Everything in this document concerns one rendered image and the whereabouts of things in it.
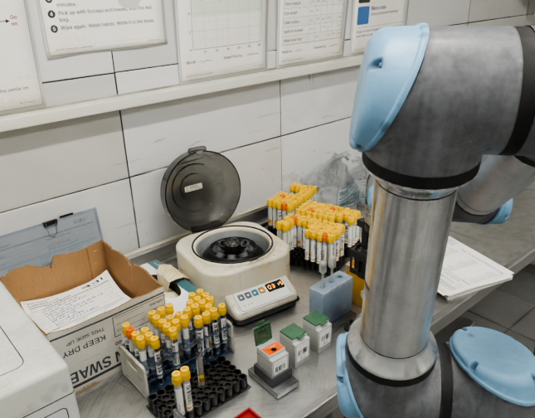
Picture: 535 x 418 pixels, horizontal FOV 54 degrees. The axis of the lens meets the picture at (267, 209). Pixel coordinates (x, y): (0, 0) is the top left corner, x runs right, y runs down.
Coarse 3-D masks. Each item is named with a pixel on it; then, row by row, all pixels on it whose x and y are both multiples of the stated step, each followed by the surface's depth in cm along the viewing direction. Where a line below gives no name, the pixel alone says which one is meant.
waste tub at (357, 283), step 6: (348, 264) 123; (348, 270) 123; (354, 276) 122; (354, 282) 123; (360, 282) 121; (354, 288) 123; (360, 288) 122; (354, 294) 124; (360, 294) 122; (354, 300) 124; (360, 300) 123; (360, 306) 124
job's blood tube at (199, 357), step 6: (198, 348) 96; (198, 354) 95; (198, 360) 95; (198, 366) 96; (198, 372) 97; (204, 372) 97; (198, 378) 97; (204, 378) 97; (198, 384) 98; (204, 384) 98
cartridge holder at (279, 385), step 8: (256, 368) 101; (288, 368) 100; (256, 376) 102; (264, 376) 100; (280, 376) 99; (288, 376) 100; (264, 384) 100; (272, 384) 98; (280, 384) 99; (288, 384) 99; (296, 384) 100; (272, 392) 98; (280, 392) 97
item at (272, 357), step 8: (264, 344) 100; (272, 344) 100; (280, 344) 100; (264, 352) 98; (272, 352) 98; (280, 352) 99; (288, 352) 99; (264, 360) 99; (272, 360) 97; (280, 360) 98; (288, 360) 100; (264, 368) 100; (272, 368) 97; (280, 368) 99; (272, 376) 98
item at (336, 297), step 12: (336, 276) 118; (348, 276) 118; (312, 288) 114; (324, 288) 113; (336, 288) 114; (348, 288) 118; (312, 300) 114; (324, 300) 112; (336, 300) 115; (348, 300) 119; (324, 312) 113; (336, 312) 117; (348, 312) 120; (336, 324) 116
